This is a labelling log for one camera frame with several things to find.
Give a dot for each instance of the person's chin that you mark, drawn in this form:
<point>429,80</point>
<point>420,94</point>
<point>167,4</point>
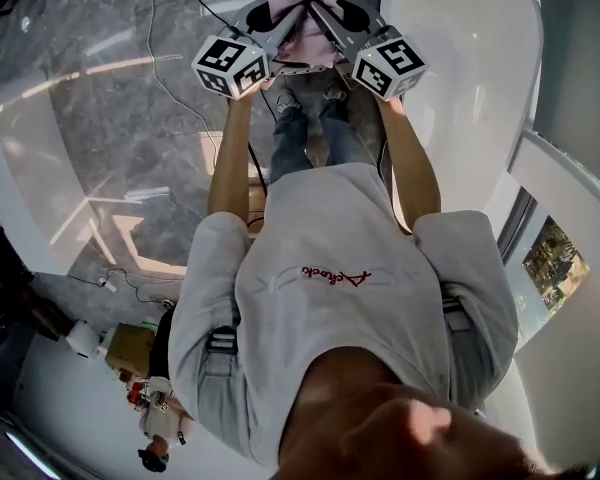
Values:
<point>405,433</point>

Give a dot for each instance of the person's shoe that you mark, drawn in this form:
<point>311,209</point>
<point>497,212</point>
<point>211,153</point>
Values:
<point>334,93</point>
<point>287,100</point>

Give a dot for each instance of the white block counter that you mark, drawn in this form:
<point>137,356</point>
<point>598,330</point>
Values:
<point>20,193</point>

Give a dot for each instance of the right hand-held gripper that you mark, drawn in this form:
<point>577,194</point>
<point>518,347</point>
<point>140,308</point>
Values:
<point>387,68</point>

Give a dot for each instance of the person's left forearm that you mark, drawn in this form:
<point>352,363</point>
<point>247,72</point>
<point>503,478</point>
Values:
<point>232,163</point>

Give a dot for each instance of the white trash bin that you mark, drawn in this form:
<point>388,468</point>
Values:
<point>82,339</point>

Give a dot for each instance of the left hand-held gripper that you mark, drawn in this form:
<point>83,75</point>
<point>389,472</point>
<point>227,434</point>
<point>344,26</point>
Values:
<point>225,65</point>

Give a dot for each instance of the fixed glass window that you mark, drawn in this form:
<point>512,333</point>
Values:
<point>555,268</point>

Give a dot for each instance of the person's left shoe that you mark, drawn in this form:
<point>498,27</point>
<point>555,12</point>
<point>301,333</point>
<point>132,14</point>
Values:
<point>287,100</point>

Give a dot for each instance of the small cardboard box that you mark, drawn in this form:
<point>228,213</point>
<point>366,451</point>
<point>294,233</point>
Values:
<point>130,348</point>

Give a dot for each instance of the white bathtub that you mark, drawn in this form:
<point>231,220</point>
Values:
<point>460,58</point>

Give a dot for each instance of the person's beige shirt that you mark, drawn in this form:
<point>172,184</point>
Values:
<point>340,318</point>

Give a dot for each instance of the person's right shoe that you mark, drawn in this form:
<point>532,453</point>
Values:
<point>334,93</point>

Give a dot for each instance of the person's blue jeans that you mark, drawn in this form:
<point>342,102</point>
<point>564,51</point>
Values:
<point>300,143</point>

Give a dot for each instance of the person's right forearm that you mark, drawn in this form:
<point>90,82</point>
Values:
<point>412,168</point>

